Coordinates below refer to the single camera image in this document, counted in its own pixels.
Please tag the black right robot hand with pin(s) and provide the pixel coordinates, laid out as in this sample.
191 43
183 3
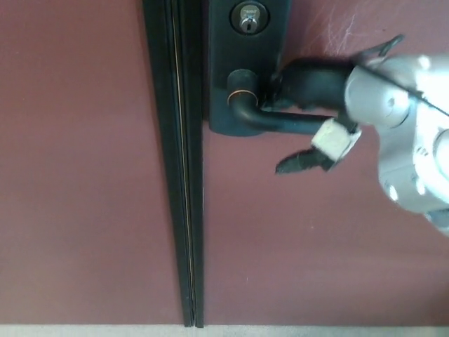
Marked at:
312 84

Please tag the black door edge strip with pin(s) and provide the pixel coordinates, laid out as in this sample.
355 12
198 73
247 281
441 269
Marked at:
193 105
165 105

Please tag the maroon door leaf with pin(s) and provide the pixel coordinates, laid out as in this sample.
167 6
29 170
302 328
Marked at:
70 158
280 245

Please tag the silver lock cylinder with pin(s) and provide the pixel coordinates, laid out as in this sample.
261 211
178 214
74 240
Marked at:
249 18

